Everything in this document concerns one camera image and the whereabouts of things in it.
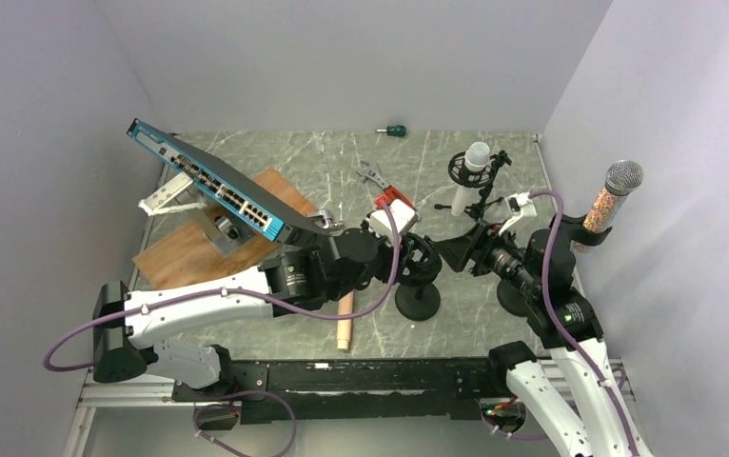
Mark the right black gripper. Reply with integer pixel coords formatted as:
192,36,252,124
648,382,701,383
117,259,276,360
433,219,540,295

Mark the black shock mount desk stand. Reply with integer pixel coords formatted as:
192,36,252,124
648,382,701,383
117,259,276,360
394,232,443,322

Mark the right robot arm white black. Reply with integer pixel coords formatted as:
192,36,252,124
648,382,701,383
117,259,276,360
434,217,652,456

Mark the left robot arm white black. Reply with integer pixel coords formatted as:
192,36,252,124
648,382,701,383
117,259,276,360
92,228,402,400

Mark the black mini tripod stand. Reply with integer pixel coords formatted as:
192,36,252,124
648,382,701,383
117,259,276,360
447,149,512,222

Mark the black round base clip stand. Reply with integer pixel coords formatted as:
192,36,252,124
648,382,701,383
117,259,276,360
496,212,613,319

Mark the sprinkle pattern silver microphone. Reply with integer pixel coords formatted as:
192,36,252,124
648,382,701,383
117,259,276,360
582,160,644,233

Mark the silver metal clamp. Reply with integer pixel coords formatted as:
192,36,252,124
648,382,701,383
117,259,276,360
305,209,344,230

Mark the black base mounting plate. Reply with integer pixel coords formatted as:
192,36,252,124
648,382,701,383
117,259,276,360
170,359,517,425

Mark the green stubby screwdriver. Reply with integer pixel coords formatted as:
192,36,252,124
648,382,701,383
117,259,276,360
375,125,407,138

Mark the wooden board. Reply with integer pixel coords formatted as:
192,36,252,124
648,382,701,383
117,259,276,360
132,168,317,289

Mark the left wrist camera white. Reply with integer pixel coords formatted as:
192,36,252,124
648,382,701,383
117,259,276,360
365,200,421,242

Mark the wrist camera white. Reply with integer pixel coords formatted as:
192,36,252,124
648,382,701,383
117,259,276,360
365,200,421,242
497,192,538,236

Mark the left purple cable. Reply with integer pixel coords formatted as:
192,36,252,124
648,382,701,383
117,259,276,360
44,200,403,373

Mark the purple cable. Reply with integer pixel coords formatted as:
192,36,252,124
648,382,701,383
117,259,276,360
44,200,403,373
528,188,640,457

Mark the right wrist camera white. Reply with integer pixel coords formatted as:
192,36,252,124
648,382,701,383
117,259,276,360
497,192,538,236

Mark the white microphone in shock mount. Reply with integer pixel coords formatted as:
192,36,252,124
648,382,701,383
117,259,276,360
449,141,490,216

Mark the red handled adjustable wrench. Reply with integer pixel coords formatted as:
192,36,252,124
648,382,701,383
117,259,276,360
356,160,415,209

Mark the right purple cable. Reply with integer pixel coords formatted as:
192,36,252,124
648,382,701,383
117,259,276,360
528,188,640,457

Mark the blue black network switch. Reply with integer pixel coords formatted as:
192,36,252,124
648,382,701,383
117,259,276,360
127,119,332,248

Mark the grey metal mount block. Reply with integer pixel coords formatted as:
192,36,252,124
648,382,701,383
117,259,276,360
204,214,254,258

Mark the white bracket stand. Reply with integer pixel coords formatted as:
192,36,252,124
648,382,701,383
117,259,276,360
138,172,207,217

